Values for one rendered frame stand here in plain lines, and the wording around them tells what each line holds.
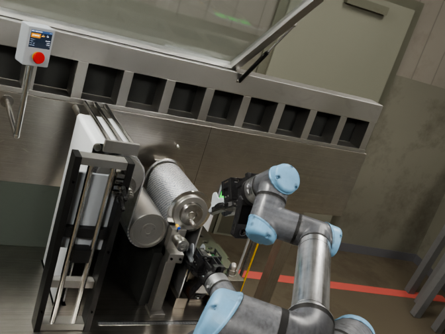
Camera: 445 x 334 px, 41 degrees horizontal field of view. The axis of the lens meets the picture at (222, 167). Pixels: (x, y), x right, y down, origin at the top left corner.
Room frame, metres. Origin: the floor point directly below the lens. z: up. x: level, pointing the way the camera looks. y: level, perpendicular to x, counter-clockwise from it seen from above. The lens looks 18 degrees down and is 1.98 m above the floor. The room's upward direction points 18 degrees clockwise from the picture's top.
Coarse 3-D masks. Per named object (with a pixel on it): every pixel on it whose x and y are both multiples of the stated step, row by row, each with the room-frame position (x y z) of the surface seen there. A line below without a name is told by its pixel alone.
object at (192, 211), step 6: (192, 204) 1.68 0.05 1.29; (198, 204) 1.70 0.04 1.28; (186, 210) 1.67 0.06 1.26; (192, 210) 1.68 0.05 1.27; (198, 210) 1.69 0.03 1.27; (180, 216) 1.67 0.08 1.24; (186, 216) 1.68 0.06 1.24; (192, 216) 1.69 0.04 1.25; (198, 216) 1.70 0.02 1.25; (186, 222) 1.68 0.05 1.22
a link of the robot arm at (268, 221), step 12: (264, 192) 1.32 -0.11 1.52; (264, 204) 1.30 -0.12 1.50; (276, 204) 1.30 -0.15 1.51; (252, 216) 1.28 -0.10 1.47; (264, 216) 1.27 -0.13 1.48; (276, 216) 1.28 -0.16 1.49; (288, 216) 1.29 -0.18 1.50; (252, 228) 1.26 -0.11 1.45; (264, 228) 1.25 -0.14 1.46; (276, 228) 1.27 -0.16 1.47; (288, 228) 1.27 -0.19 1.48; (252, 240) 1.28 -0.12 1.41; (264, 240) 1.26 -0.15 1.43; (288, 240) 1.27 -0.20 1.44
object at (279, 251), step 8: (272, 248) 2.55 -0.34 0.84; (280, 248) 2.51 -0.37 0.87; (288, 248) 2.53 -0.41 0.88; (272, 256) 2.53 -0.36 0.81; (280, 256) 2.52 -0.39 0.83; (272, 264) 2.52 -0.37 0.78; (280, 264) 2.53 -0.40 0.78; (264, 272) 2.55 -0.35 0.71; (272, 272) 2.51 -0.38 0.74; (280, 272) 2.54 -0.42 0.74; (264, 280) 2.53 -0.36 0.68; (272, 280) 2.52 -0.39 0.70; (264, 288) 2.51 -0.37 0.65; (272, 288) 2.53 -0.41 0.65; (256, 296) 2.54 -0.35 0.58; (264, 296) 2.52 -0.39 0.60
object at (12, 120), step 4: (4, 96) 1.70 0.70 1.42; (8, 96) 1.71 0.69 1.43; (0, 100) 1.70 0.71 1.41; (4, 100) 1.70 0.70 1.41; (8, 100) 1.70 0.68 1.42; (12, 100) 1.71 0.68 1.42; (4, 104) 1.70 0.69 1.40; (8, 104) 1.66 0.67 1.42; (12, 104) 1.71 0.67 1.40; (8, 108) 1.63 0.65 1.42; (8, 112) 1.60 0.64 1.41; (12, 112) 1.60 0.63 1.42; (8, 116) 1.58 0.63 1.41; (12, 116) 1.57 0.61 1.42; (12, 120) 1.54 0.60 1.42; (12, 124) 1.52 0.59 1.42; (12, 128) 1.49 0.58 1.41; (16, 136) 1.45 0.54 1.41
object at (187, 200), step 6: (186, 198) 1.68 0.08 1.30; (192, 198) 1.69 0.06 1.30; (198, 198) 1.70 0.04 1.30; (180, 204) 1.67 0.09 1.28; (186, 204) 1.68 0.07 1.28; (204, 204) 1.71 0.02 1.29; (174, 210) 1.67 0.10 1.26; (180, 210) 1.68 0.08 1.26; (204, 210) 1.72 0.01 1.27; (174, 216) 1.67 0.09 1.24; (204, 216) 1.72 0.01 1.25; (174, 222) 1.68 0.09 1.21; (180, 222) 1.68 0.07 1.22; (198, 222) 1.71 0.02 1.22; (186, 228) 1.70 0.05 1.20; (192, 228) 1.71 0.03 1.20
